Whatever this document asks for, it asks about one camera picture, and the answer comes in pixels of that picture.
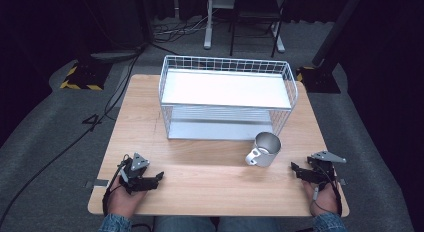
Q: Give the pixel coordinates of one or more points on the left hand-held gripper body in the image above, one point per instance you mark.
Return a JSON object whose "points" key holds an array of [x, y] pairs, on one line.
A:
{"points": [[139, 162]]}

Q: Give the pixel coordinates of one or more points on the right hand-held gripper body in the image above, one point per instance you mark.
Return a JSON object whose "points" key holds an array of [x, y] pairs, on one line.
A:
{"points": [[326, 162]]}

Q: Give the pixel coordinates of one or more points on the person's left hand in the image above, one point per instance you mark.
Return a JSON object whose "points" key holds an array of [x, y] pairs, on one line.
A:
{"points": [[125, 202]]}

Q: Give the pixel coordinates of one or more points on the person's right hand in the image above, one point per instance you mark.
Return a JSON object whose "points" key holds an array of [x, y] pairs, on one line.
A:
{"points": [[325, 200]]}

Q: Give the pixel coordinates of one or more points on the grey tape piece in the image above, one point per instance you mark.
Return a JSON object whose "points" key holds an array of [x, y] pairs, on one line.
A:
{"points": [[98, 183], [342, 181]]}

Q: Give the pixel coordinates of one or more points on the silver metal cup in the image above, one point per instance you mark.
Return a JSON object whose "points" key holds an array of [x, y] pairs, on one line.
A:
{"points": [[266, 152]]}

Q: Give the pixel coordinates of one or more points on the black hazard-striped stand base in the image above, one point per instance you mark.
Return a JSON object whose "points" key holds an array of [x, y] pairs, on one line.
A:
{"points": [[86, 75], [320, 80]]}

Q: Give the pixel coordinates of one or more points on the grey flat stand base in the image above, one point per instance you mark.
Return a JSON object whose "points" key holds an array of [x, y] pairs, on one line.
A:
{"points": [[115, 55]]}

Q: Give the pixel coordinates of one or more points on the black slanted pole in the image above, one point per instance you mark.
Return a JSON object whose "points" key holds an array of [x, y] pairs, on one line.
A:
{"points": [[336, 28]]}

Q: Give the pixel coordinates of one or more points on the black chair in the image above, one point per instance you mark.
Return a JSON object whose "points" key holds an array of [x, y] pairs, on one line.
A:
{"points": [[256, 15]]}

